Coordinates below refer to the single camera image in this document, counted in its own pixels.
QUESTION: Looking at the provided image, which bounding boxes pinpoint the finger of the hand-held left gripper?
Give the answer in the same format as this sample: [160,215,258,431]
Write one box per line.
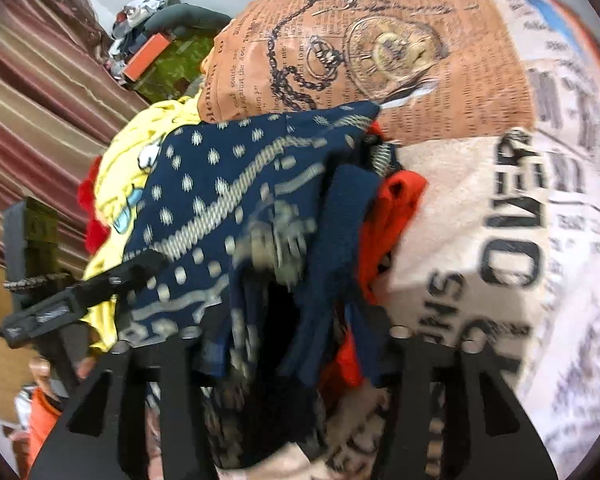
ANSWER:
[0,249,169,349]

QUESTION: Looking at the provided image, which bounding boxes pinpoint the newspaper print blanket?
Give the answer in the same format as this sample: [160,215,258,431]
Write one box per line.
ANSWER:
[145,0,600,480]

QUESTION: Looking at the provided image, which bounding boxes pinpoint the striped maroon curtain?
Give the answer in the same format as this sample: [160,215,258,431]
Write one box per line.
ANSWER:
[0,0,152,272]

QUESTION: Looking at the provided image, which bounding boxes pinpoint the orange red garment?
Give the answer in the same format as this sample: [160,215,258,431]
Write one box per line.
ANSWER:
[320,170,429,397]

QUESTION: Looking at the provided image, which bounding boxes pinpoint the yellow cartoon print garment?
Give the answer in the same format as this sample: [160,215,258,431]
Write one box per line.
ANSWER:
[81,96,217,353]

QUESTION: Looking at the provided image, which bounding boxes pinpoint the brown cardboard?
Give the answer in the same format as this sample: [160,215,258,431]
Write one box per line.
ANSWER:
[0,257,46,421]

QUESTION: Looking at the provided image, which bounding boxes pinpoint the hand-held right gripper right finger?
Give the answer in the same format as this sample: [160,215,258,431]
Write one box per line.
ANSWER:
[374,325,559,480]

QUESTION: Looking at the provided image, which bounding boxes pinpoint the person's left forearm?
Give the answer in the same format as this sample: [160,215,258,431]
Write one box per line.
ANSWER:
[10,385,74,480]

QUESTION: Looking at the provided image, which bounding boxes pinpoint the grey rolled cloth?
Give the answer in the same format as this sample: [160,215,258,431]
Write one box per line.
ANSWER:
[144,2,232,37]

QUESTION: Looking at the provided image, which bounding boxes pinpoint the person's left hand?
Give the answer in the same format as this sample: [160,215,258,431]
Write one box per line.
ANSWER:
[27,352,98,397]

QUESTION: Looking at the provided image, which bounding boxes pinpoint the navy patterned garment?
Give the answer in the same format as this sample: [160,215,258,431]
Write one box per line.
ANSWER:
[114,100,407,480]

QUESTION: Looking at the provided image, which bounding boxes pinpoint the clutter pile with orange box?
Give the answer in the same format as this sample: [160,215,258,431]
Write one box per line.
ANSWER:
[105,0,182,61]

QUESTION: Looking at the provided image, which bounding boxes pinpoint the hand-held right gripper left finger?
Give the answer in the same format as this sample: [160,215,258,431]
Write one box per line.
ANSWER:
[30,326,219,480]

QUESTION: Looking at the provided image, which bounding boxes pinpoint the orange box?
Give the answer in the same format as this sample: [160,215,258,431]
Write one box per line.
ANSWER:
[122,33,174,84]

